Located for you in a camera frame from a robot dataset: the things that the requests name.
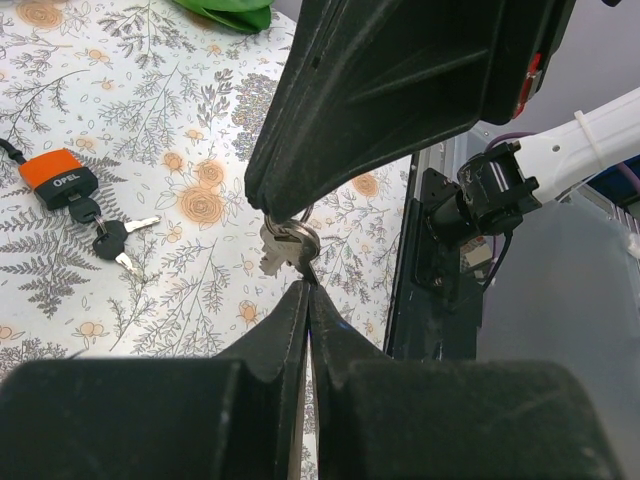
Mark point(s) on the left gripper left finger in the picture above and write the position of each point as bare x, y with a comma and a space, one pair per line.
236, 415

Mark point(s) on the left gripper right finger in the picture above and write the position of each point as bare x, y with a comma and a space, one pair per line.
380, 418

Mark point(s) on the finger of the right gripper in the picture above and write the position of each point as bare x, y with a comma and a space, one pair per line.
305, 148
434, 69

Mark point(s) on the silver keys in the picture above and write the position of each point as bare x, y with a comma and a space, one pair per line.
292, 242

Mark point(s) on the black-headed keys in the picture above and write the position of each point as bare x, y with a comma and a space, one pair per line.
111, 235

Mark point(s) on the orange padlock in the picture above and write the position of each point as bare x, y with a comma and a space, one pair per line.
55, 177

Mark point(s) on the bok choy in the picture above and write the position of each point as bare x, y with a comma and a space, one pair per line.
245, 16

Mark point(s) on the floral table mat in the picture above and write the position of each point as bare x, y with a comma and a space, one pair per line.
164, 107

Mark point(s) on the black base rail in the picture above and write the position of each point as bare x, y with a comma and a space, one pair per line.
436, 301

